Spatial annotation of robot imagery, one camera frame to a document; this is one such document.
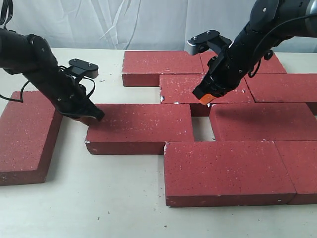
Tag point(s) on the front large red brick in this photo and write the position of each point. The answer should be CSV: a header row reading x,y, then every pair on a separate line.
x,y
225,173

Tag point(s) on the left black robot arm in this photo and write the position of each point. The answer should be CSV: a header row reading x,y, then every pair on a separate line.
x,y
31,56

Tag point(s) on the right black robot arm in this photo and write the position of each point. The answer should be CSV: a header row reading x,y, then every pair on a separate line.
x,y
271,22

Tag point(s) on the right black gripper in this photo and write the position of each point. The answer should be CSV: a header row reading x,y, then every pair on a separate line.
x,y
226,71

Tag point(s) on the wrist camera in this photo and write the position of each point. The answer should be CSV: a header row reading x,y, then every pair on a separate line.
x,y
81,67
209,40

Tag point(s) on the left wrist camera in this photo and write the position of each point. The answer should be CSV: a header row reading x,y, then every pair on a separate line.
x,y
81,67

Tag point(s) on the third row red brick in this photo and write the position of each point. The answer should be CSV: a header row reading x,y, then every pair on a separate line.
x,y
263,121

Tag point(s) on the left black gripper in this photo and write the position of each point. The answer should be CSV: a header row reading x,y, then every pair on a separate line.
x,y
66,97

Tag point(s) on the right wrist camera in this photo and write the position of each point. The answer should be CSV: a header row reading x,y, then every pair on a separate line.
x,y
209,40

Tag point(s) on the right second row red brick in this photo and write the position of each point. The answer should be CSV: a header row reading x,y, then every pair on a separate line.
x,y
278,88

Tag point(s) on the pale blue backdrop cloth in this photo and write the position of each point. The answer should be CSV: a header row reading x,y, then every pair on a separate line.
x,y
128,24

